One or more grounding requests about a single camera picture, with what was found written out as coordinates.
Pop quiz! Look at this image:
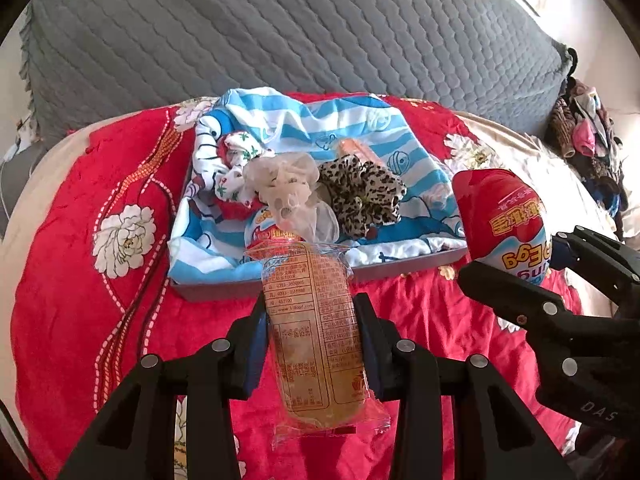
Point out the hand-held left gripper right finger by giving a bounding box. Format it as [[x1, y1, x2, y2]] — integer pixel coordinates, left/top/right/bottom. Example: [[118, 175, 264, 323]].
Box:
[[352, 292, 566, 480]]

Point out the grey padded seat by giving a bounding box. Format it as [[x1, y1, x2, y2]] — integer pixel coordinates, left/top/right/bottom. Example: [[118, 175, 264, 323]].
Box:
[[0, 140, 41, 241]]

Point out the red fuzzy scrunchie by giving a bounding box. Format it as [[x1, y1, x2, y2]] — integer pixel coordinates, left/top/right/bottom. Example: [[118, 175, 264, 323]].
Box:
[[216, 135, 271, 222]]

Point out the white cherry print scrunchie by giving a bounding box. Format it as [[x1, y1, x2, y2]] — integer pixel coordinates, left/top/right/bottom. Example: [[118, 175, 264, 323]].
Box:
[[212, 131, 276, 208]]

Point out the grey quilted bed cover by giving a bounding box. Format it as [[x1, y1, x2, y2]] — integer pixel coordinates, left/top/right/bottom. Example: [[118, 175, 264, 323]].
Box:
[[20, 0, 578, 146]]

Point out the yellow cake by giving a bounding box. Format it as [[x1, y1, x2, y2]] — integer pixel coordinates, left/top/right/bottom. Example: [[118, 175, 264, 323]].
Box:
[[332, 139, 386, 166], [244, 241, 392, 453]]

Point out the white floral cloth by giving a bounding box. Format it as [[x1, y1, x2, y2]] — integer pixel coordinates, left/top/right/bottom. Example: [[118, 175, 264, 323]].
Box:
[[14, 112, 38, 143]]

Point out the blue striped cartoon cloth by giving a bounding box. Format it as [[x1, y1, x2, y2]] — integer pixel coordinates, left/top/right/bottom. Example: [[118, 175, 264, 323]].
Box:
[[167, 87, 468, 283]]

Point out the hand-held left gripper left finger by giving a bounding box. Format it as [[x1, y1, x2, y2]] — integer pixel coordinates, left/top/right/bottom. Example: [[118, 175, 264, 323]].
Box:
[[57, 292, 271, 480]]

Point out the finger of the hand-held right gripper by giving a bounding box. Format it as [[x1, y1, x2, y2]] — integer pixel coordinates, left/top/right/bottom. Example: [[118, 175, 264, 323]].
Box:
[[551, 225, 640, 307], [457, 259, 572, 347]]

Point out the beige sheer scrunchie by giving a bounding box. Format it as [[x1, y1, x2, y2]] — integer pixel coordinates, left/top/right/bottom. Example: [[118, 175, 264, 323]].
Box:
[[242, 152, 341, 243]]

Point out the blue red toy egg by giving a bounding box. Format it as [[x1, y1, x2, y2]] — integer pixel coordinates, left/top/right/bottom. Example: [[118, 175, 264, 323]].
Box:
[[244, 210, 306, 261], [451, 168, 553, 286]]

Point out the red floral blanket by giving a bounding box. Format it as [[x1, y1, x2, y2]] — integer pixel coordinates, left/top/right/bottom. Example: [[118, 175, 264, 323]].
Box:
[[0, 92, 626, 480]]

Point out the pile of clothes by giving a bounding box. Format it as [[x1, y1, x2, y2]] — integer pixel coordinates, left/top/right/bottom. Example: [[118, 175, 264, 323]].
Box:
[[545, 77, 631, 211]]

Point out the leopard print scrunchie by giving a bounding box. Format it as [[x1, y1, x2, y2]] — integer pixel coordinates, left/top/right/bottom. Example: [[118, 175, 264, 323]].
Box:
[[317, 155, 408, 241]]

